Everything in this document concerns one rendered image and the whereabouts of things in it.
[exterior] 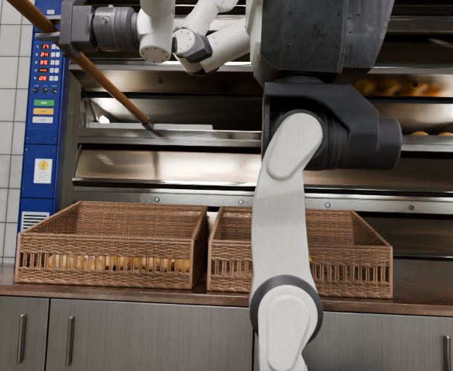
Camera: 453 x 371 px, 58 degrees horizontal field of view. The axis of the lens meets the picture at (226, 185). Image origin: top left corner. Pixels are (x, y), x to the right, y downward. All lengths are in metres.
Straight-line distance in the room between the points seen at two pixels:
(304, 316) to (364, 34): 0.56
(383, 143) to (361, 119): 0.07
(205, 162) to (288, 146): 1.00
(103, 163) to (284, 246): 1.20
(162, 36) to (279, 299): 0.57
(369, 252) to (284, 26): 0.73
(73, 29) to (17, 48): 1.23
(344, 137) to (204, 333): 0.69
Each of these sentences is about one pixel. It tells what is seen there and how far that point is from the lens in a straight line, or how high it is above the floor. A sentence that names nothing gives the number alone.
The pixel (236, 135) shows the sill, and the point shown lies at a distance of 1.78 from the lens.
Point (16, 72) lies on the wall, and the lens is 2.14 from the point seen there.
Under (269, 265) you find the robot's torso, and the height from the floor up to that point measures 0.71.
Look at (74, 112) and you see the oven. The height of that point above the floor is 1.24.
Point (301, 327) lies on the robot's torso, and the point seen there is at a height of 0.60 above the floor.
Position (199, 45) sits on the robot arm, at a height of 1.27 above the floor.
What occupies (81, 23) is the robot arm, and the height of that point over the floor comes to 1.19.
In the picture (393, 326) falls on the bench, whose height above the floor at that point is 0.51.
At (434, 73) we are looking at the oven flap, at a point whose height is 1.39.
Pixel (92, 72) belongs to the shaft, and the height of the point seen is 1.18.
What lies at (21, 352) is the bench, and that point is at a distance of 1.41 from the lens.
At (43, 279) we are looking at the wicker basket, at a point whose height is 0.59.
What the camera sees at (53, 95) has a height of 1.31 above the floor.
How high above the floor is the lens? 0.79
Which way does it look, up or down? 5 degrees up
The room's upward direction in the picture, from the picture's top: 2 degrees clockwise
